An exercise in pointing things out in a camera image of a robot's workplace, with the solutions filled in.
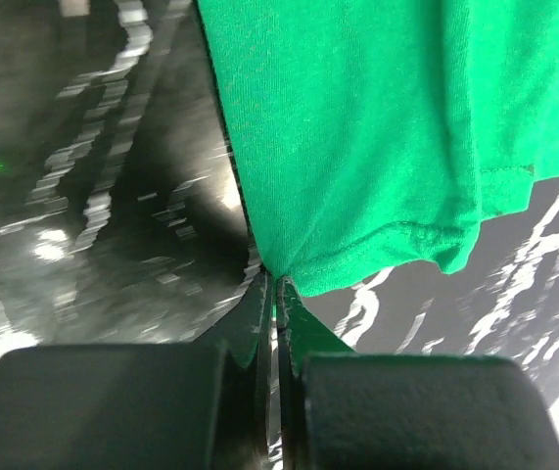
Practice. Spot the green t-shirt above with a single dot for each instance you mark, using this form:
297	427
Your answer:
370	134

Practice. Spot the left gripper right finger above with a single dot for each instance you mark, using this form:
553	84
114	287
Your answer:
345	410

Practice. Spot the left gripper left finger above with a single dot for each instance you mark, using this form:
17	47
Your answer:
196	405

